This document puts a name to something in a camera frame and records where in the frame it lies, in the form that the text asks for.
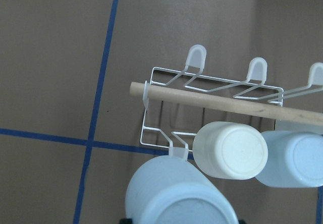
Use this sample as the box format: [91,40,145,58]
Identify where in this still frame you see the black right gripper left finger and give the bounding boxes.
[119,218,133,224]

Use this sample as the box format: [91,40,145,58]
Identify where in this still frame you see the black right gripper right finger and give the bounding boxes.
[238,219,246,224]

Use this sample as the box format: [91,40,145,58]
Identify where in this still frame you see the pale cream plastic cup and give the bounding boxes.
[192,122,268,180]

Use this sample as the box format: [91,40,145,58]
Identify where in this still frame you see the light blue plastic cup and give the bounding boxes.
[256,131,322,188]

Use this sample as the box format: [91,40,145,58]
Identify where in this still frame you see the wooden rack dowel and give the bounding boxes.
[130,82,322,127]

